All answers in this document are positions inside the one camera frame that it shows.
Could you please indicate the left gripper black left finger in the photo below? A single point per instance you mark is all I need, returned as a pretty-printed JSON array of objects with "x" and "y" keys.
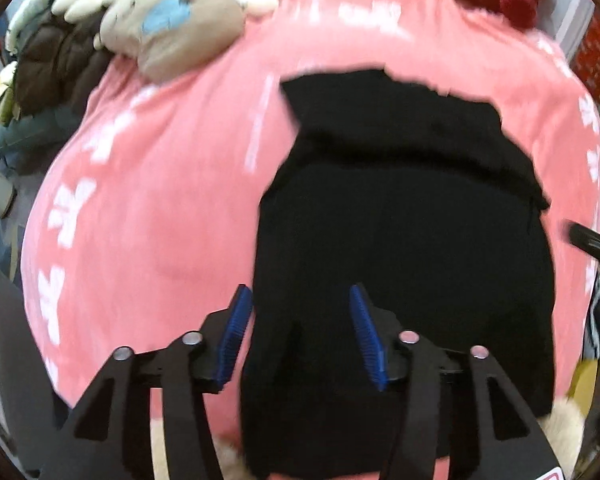
[{"x": 107, "y": 433}]

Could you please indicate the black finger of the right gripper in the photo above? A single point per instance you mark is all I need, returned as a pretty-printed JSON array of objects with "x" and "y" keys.
[{"x": 583, "y": 238}]

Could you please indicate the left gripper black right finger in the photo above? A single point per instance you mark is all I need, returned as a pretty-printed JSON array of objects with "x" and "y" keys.
[{"x": 463, "y": 402}]

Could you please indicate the black small garment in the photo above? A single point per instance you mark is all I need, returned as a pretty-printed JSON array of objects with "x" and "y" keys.
[{"x": 423, "y": 200}]

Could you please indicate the fluffy cream rug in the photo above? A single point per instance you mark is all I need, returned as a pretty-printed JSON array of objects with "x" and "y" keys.
[{"x": 564, "y": 430}]

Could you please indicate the pink floral bed sheet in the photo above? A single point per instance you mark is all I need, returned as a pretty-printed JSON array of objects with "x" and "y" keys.
[{"x": 148, "y": 218}]

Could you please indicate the dark brown puffer jacket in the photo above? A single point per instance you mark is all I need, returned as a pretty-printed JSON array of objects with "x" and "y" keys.
[{"x": 58, "y": 64}]

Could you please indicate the beige plush with blue patch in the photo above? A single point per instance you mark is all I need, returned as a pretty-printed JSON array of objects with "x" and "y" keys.
[{"x": 168, "y": 38}]

